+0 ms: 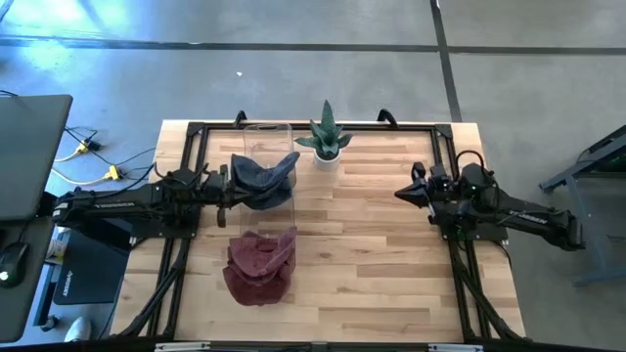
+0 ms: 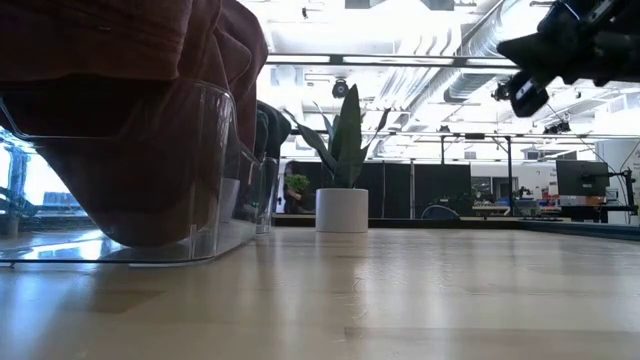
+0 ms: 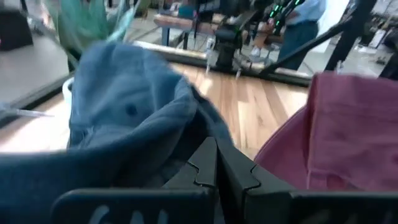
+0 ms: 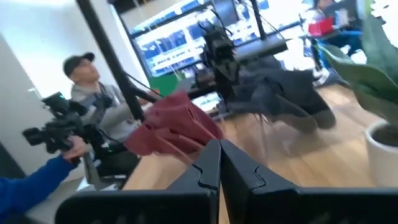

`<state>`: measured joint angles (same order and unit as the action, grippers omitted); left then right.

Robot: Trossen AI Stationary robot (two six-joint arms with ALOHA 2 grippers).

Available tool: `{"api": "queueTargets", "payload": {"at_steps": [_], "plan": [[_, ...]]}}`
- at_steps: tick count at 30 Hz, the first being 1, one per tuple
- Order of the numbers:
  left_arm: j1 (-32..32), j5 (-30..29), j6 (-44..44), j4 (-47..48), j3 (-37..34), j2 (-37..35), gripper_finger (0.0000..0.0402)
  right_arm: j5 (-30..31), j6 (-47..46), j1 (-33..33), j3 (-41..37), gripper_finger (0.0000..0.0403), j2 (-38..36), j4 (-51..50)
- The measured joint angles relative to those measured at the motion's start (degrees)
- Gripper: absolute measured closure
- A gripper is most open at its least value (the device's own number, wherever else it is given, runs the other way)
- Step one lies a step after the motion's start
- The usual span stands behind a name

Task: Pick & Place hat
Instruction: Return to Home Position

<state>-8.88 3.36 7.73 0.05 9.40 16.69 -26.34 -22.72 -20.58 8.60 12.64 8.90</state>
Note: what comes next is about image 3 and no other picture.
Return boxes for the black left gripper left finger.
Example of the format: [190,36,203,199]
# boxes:
[49,136,218,224]

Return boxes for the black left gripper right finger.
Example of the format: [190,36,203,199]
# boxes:
[216,138,398,224]

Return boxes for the maroon cotton baseball cap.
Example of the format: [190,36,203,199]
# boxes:
[254,72,398,192]

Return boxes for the blue cotton baseball cap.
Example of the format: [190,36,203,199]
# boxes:
[0,41,234,224]

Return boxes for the person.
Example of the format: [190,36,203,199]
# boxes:
[275,0,328,72]

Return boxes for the wooden bench blue legs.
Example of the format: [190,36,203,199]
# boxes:
[153,12,220,48]

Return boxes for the green snake plant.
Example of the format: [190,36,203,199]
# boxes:
[46,0,147,73]

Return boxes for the black box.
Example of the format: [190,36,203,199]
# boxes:
[0,8,34,52]

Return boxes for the black aluminium table frame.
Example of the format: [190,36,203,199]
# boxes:
[0,0,379,129]

